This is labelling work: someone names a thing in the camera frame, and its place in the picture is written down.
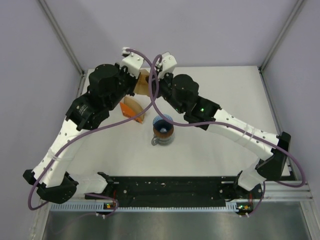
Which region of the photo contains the blue glass dripper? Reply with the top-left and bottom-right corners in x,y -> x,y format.
152,115 -> 173,131

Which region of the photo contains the left aluminium corner post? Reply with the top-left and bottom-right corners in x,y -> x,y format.
36,0 -> 84,76

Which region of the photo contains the right aluminium corner post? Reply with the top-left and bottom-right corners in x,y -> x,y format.
258,0 -> 307,72

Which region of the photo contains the brown paper coffee filter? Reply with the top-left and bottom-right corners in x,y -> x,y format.
133,69 -> 150,97

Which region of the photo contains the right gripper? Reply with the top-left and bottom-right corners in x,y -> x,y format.
146,68 -> 185,115

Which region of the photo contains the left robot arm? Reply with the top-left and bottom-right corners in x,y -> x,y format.
23,63 -> 140,204

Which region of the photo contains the grey slotted cable duct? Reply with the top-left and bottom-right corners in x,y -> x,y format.
50,199 -> 254,213

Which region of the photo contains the orange coffee filter box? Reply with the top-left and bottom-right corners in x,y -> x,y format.
119,96 -> 144,118

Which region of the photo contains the black mounting base plate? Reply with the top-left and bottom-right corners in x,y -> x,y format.
84,175 -> 265,208

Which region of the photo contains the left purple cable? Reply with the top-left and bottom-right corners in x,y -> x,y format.
28,48 -> 161,213

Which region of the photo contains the aluminium frame rail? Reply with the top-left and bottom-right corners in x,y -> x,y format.
39,181 -> 313,201

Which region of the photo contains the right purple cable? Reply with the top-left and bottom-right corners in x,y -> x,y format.
148,54 -> 308,216

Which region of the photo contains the brown wooden dripper base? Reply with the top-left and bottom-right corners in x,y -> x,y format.
153,122 -> 174,139

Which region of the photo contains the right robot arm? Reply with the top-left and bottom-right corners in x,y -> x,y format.
148,73 -> 291,198

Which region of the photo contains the glass coffee carafe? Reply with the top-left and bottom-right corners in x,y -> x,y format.
151,135 -> 175,146

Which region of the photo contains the aluminium corner post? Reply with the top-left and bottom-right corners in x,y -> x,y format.
258,0 -> 307,72
36,0 -> 84,76

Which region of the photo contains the purple cable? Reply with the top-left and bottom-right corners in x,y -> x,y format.
148,54 -> 308,216
28,48 -> 161,213

